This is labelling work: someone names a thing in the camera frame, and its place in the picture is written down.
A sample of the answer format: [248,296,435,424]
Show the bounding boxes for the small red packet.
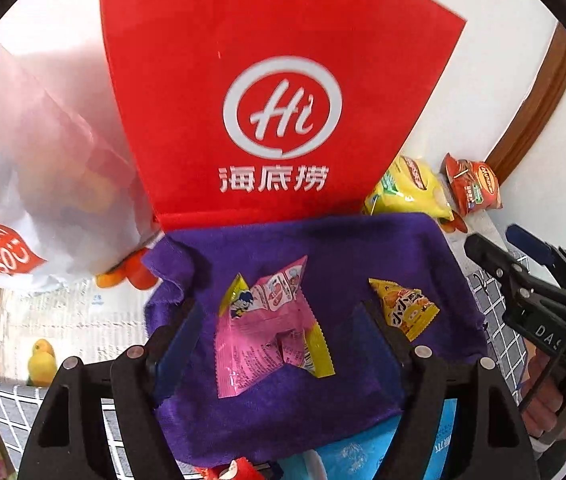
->
[202,457,265,480]

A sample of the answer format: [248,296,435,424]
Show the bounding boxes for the pink yellow-edged snack packet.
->
[214,255,337,400]

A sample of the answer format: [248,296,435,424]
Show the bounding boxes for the purple towel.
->
[142,212,488,471]

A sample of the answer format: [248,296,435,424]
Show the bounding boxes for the white plastic bag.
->
[0,35,165,296]

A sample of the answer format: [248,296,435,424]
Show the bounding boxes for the yellow orange snack packet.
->
[368,277,440,344]

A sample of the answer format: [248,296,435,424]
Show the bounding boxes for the small orange packet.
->
[440,212,470,233]

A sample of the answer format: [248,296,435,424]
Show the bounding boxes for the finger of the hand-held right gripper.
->
[464,232,566,311]
[506,224,566,286]

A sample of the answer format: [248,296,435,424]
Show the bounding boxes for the orange red chip bag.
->
[440,152,504,217]

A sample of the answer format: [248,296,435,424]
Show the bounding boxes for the red paper bag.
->
[99,0,468,233]

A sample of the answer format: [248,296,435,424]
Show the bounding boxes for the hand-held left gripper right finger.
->
[358,300,544,480]

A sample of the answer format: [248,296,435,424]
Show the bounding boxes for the grey grid blanket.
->
[0,210,531,480]

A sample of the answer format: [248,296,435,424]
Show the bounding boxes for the orange round items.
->
[95,251,157,291]

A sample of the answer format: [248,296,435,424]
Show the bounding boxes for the brown wooden door frame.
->
[487,24,566,177]

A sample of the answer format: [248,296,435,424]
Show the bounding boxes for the person's right hand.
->
[519,347,566,442]

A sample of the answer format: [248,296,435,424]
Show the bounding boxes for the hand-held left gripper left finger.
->
[18,297,209,480]

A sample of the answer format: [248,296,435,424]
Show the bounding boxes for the yellow chip bag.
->
[362,155,456,226]

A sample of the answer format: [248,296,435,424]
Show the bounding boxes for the yellow toy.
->
[27,338,59,387]

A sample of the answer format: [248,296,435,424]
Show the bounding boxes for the white printed sheet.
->
[0,274,155,387]

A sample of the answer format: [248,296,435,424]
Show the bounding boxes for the blue tissue packet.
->
[283,399,458,480]

